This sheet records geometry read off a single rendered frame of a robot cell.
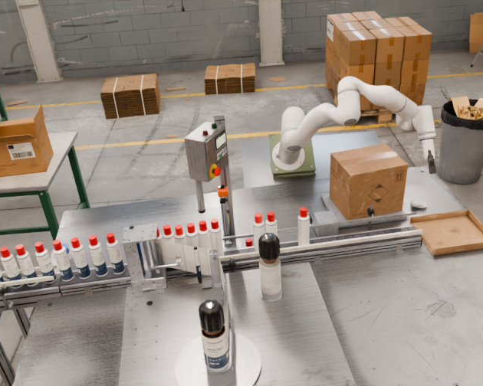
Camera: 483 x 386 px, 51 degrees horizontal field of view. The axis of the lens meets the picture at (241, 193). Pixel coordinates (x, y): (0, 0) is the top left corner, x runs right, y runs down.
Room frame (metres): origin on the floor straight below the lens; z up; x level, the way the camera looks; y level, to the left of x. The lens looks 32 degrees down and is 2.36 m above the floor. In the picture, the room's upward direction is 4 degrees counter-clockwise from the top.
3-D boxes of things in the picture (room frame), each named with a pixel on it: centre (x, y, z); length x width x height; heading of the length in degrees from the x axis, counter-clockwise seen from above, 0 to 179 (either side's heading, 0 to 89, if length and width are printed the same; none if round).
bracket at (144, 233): (1.69, 0.42, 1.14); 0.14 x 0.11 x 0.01; 95
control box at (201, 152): (1.90, 0.13, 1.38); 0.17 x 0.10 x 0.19; 150
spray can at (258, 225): (1.84, -0.07, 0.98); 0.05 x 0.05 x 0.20
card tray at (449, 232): (1.92, -0.98, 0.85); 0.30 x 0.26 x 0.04; 95
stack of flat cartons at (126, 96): (5.90, 1.23, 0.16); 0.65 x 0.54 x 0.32; 94
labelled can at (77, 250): (1.76, 0.72, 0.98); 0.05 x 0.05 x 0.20
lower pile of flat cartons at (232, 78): (6.39, 0.03, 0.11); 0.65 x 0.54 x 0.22; 87
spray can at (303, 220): (1.86, -0.27, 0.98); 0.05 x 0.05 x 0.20
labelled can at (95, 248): (1.77, 0.65, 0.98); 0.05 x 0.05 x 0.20
